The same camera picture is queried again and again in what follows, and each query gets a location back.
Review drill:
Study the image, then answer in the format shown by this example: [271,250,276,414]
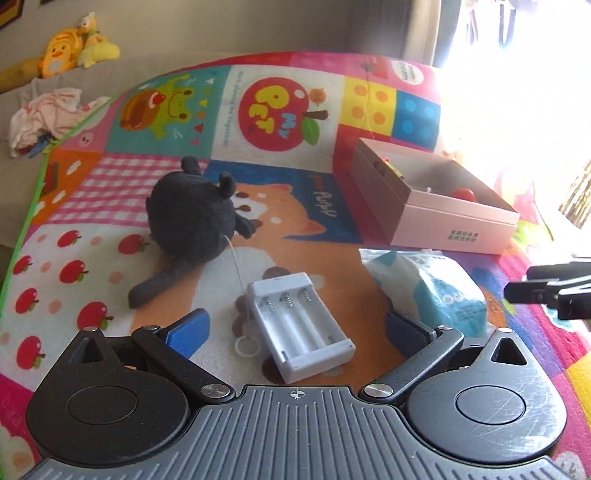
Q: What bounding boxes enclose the pink white clothes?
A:
[8,88,112,158]

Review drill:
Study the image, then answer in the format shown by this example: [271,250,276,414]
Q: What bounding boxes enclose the yellow duck backpack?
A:
[38,28,88,79]

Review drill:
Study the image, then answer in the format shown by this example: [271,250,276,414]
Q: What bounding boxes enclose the beige curtain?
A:
[431,0,467,68]

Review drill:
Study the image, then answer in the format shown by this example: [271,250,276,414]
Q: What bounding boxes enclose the black plush toy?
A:
[128,156,260,358]

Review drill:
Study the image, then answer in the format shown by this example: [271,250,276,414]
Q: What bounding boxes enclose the blue tissue packet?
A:
[359,248,490,340]

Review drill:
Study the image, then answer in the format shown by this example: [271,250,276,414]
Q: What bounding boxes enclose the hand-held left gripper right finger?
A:
[361,310,534,407]

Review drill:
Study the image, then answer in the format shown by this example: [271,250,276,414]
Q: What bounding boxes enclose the yellow pillow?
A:
[0,55,44,90]

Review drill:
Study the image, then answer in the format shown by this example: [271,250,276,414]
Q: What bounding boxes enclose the pink yellow cupcake toy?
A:
[378,156,406,182]

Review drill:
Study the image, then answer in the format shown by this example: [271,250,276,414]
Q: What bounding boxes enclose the pink cardboard box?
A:
[352,137,521,256]

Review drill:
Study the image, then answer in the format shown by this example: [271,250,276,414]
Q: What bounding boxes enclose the colourful cartoon play mat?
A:
[0,51,591,480]

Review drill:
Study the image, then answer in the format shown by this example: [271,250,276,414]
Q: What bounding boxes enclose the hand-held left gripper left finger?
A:
[60,308,237,406]

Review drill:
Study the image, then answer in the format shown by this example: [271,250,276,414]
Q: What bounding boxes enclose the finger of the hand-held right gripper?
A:
[503,277,591,320]
[525,259,591,282]

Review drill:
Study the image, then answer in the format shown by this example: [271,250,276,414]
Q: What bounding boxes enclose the framed wall picture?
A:
[0,0,24,28]

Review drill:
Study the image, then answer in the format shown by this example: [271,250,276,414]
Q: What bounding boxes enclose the brown striped cloth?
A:
[558,159,591,229]

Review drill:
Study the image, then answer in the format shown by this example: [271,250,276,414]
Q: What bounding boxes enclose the white battery holder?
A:
[246,272,356,385]

